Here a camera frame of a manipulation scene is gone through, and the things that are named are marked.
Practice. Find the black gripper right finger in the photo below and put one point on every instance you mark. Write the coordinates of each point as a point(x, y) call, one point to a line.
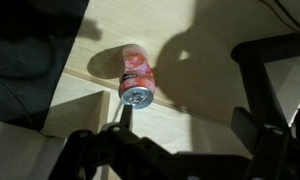
point(276, 156)

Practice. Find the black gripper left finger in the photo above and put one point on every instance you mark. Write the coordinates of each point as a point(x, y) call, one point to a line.
point(116, 153)

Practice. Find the orange red soda can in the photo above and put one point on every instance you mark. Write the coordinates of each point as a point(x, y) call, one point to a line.
point(136, 73)

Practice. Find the black desk mat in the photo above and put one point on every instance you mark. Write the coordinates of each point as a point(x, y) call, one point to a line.
point(63, 33)

